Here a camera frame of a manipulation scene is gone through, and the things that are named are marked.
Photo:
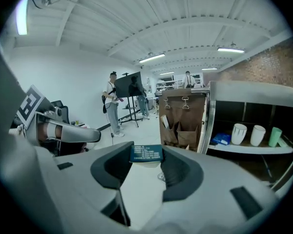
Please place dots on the dark blue small box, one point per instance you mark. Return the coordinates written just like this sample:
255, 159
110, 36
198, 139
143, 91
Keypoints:
146, 153

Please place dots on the green cup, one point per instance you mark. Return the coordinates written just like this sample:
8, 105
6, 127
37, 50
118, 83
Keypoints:
275, 138

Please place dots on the ceiling tube light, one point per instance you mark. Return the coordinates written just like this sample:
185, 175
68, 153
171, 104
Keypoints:
209, 68
22, 16
230, 50
166, 73
152, 58

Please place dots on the metal snap hook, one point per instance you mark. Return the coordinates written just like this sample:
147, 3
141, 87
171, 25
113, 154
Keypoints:
166, 101
184, 98

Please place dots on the person's left hand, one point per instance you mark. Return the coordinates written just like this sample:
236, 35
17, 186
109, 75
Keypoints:
58, 131

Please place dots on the white ceiling sensor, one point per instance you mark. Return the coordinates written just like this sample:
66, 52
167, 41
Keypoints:
46, 1

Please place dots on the white storage rack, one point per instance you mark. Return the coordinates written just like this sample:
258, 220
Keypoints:
168, 83

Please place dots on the white slim box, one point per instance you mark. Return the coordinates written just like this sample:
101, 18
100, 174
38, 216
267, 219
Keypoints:
164, 121

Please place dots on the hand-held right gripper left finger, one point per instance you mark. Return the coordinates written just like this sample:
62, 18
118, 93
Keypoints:
83, 191

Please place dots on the black wheeled screen stand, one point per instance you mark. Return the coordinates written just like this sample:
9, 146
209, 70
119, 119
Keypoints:
129, 108

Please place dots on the black mesh office chair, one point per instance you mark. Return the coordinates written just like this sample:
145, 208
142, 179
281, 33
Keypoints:
63, 113

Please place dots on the white cup dark stripes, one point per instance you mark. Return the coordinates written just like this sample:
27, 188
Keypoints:
238, 135

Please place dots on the blue plastic packet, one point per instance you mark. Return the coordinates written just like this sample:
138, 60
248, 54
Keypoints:
221, 138

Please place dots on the black display screen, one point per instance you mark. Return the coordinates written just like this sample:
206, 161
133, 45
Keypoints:
124, 86

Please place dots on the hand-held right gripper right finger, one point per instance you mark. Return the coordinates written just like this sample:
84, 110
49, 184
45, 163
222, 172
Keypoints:
210, 191

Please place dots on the brown pocket organizer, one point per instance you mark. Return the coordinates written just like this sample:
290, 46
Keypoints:
183, 116

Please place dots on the pale green flat packet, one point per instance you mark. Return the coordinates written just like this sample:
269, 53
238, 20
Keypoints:
283, 142

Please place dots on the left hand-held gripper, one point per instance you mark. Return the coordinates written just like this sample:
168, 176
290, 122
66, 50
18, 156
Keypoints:
29, 103

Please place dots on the brown laundry bag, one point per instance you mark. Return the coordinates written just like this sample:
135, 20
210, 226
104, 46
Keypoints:
173, 94

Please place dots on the plain white cup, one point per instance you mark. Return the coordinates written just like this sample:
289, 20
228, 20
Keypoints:
257, 136

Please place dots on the metal shelf cabinet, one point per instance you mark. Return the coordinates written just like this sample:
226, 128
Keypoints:
246, 90

